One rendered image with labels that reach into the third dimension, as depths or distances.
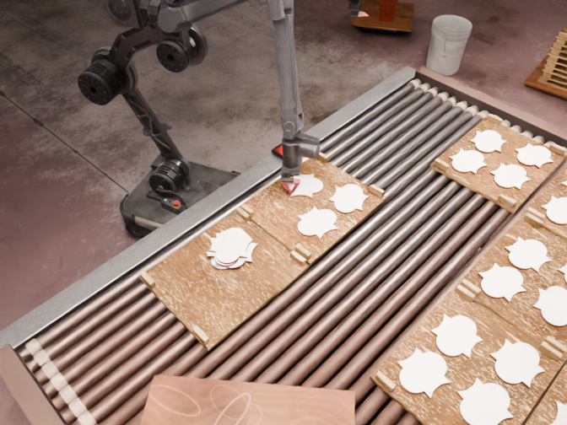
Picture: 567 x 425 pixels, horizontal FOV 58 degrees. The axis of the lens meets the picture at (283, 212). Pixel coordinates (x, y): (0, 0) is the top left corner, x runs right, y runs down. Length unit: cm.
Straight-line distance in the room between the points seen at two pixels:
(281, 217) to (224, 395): 69
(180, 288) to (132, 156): 207
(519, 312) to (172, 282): 105
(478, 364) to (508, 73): 330
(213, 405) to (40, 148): 286
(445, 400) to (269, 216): 80
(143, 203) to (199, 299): 138
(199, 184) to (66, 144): 126
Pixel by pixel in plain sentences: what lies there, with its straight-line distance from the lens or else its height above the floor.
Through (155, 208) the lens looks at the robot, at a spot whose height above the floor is 24.
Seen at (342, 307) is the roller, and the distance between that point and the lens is 157.
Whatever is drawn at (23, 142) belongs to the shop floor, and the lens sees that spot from 400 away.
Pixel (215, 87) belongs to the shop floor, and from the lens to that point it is 411.
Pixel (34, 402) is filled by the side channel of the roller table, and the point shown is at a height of 95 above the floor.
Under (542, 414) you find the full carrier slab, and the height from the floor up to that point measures 94.
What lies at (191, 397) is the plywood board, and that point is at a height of 104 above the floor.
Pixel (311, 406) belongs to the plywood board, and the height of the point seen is 104.
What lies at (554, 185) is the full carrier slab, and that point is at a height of 94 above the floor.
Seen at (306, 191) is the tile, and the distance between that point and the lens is 184.
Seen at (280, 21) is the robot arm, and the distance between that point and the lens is 167.
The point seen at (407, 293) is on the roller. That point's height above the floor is 92.
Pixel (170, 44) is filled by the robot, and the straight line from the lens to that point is 222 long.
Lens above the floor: 225
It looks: 47 degrees down
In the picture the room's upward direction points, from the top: 1 degrees counter-clockwise
